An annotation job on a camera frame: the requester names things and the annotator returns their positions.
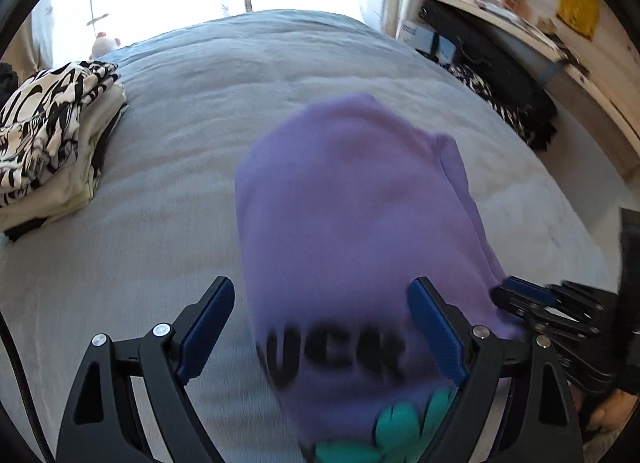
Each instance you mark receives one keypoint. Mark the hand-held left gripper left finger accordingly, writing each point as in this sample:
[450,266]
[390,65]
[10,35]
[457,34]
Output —
[205,330]

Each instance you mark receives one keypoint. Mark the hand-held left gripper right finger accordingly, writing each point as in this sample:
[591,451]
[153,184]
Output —
[437,330]

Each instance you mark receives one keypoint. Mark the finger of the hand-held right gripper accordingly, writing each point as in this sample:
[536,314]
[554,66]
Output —
[530,291]
[512,303]

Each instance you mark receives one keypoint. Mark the purple zip hoodie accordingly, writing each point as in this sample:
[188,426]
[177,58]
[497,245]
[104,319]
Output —
[350,218]

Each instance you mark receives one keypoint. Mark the person's right hand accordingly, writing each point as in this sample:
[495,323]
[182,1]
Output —
[612,410]

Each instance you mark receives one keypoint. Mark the zebra print cloth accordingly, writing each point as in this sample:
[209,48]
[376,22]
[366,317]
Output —
[495,103]

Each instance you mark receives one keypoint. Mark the cream folded garment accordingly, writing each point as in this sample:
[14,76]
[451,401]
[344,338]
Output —
[97,140]

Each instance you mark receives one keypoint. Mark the wooden shelf unit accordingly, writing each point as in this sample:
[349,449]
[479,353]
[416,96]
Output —
[600,83]

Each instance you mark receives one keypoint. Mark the long black case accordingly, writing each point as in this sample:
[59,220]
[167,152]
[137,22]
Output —
[490,58]

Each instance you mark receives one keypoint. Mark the black white printed folded garment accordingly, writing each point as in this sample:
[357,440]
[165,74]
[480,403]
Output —
[40,123]

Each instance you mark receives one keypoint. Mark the white blue carton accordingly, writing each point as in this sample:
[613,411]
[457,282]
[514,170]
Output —
[422,40]

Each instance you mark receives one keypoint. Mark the yellow cloth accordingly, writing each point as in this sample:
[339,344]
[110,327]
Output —
[578,10]

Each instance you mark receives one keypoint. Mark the white plush toy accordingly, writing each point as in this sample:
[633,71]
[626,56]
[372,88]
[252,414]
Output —
[105,45]

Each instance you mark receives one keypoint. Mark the black cloth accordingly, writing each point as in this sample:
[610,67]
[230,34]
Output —
[6,78]

